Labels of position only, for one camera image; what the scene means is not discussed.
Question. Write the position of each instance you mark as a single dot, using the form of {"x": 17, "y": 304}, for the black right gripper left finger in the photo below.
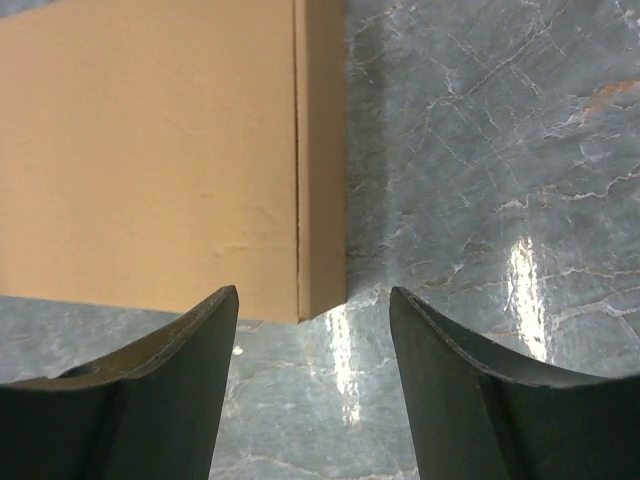
{"x": 150, "y": 410}

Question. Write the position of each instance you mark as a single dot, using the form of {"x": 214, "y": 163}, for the brown cardboard box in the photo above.
{"x": 155, "y": 151}

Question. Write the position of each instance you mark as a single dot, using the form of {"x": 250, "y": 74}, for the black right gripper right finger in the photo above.
{"x": 478, "y": 410}

